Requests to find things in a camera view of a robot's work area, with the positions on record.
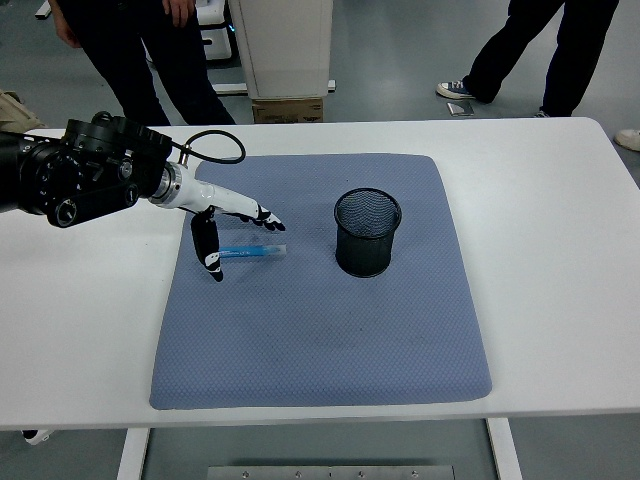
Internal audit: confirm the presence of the blue-grey quilted mat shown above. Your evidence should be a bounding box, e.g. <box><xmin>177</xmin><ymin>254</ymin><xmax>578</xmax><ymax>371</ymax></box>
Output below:
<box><xmin>149</xmin><ymin>153</ymin><xmax>494</xmax><ymax>411</ymax></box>

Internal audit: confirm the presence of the person with blue sneakers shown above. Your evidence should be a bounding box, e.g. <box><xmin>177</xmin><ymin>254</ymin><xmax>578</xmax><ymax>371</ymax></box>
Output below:
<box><xmin>436</xmin><ymin>0</ymin><xmax>621</xmax><ymax>119</ymax></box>

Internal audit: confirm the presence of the white black object under table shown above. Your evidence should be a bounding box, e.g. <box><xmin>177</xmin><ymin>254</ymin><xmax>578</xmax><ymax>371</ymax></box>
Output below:
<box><xmin>20</xmin><ymin>428</ymin><xmax>53</xmax><ymax>447</ymax></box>

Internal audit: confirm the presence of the brown cardboard box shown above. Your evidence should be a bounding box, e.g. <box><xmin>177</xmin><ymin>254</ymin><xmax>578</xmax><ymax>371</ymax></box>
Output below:
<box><xmin>251</xmin><ymin>97</ymin><xmax>325</xmax><ymax>125</ymax></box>

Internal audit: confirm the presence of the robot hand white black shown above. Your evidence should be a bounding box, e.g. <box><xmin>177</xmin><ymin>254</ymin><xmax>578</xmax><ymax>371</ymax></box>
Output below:
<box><xmin>174</xmin><ymin>169</ymin><xmax>287</xmax><ymax>284</ymax></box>

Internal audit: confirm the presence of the person's hand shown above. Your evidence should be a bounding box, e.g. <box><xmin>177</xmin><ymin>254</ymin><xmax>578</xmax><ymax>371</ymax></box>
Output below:
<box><xmin>162</xmin><ymin>0</ymin><xmax>197</xmax><ymax>29</ymax></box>
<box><xmin>52</xmin><ymin>4</ymin><xmax>84</xmax><ymax>50</ymax></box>

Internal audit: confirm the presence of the person in dark trousers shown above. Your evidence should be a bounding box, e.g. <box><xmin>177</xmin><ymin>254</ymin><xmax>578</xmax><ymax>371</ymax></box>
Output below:
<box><xmin>48</xmin><ymin>0</ymin><xmax>237</xmax><ymax>127</ymax></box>

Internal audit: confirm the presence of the white mobile device base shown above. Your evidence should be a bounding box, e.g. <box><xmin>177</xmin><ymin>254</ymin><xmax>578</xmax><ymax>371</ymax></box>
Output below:
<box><xmin>196</xmin><ymin>0</ymin><xmax>239</xmax><ymax>64</ymax></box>

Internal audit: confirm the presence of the black mesh pen holder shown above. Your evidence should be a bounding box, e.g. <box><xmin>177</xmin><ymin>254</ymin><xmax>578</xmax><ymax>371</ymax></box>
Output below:
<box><xmin>333</xmin><ymin>187</ymin><xmax>403</xmax><ymax>279</ymax></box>

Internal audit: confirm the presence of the blue marker pen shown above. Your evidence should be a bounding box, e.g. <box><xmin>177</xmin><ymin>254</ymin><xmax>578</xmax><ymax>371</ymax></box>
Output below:
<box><xmin>217</xmin><ymin>243</ymin><xmax>289</xmax><ymax>261</ymax></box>

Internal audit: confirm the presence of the person's white shoe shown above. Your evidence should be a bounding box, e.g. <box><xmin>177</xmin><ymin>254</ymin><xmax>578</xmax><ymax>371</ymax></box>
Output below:
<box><xmin>614</xmin><ymin>128</ymin><xmax>640</xmax><ymax>155</ymax></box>

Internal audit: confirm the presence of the white cabinet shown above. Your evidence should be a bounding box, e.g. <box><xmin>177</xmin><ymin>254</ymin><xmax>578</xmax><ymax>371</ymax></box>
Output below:
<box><xmin>227</xmin><ymin>0</ymin><xmax>337</xmax><ymax>100</ymax></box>

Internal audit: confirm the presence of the white table leg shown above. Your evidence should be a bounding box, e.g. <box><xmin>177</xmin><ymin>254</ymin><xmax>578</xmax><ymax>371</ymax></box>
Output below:
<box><xmin>485</xmin><ymin>417</ymin><xmax>524</xmax><ymax>480</ymax></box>
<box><xmin>115</xmin><ymin>428</ymin><xmax>151</xmax><ymax>480</ymax></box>

